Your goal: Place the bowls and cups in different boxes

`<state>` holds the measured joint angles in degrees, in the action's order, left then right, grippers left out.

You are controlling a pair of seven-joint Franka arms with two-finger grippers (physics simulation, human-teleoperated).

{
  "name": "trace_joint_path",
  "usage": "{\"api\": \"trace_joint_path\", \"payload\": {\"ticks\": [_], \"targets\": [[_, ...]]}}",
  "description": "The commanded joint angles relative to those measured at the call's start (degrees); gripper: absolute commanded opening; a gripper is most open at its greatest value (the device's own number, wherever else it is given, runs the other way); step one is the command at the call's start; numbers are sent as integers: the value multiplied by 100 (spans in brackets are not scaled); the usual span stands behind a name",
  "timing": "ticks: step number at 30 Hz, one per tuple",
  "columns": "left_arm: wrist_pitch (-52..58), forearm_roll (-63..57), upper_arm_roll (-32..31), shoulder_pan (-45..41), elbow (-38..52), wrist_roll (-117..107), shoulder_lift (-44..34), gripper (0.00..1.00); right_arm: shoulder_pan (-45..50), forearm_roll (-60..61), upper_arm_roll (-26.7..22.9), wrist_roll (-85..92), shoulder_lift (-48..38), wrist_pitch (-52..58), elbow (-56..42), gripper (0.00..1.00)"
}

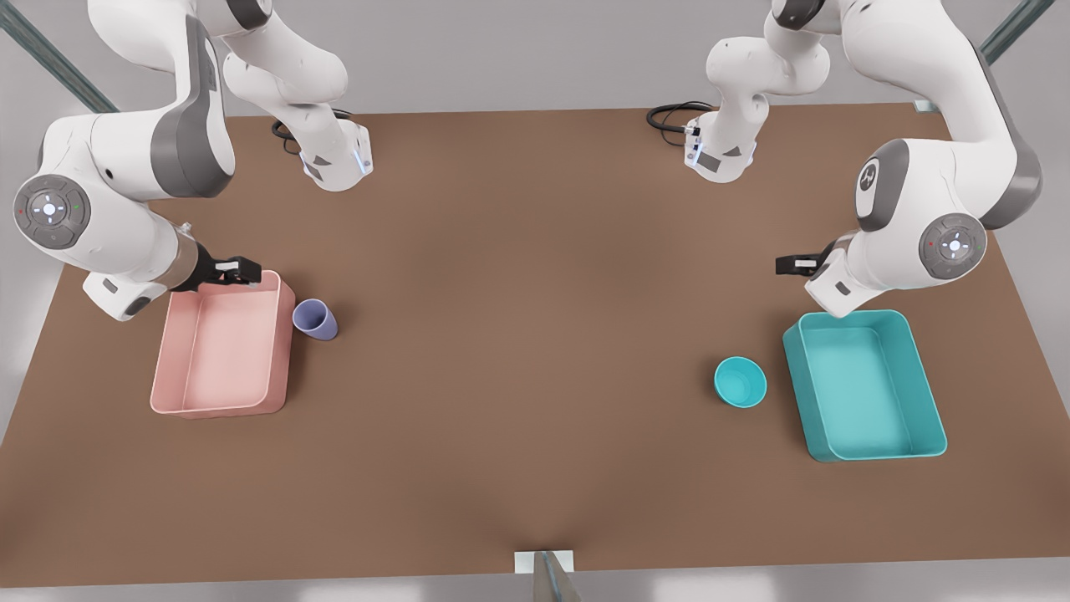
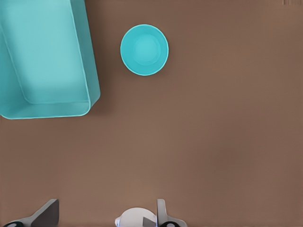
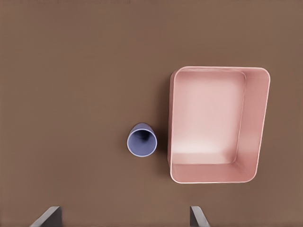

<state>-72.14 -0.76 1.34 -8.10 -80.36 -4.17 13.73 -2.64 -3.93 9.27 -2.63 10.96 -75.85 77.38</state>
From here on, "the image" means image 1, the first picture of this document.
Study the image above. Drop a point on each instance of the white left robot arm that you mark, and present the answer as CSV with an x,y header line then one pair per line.
x,y
945,192

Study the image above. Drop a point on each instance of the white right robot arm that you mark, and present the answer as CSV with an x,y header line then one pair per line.
x,y
117,167

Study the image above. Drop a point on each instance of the silver frame post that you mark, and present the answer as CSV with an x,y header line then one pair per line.
x,y
50,54
552,577
1007,29

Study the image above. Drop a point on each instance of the teal plastic box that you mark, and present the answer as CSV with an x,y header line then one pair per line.
x,y
865,386

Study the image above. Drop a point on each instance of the teal bowl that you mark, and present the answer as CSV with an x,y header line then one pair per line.
x,y
740,381

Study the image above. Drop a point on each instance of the pink plastic box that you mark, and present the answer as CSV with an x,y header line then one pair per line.
x,y
224,351

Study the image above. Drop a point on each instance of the lavender cup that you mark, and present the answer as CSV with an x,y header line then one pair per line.
x,y
315,319

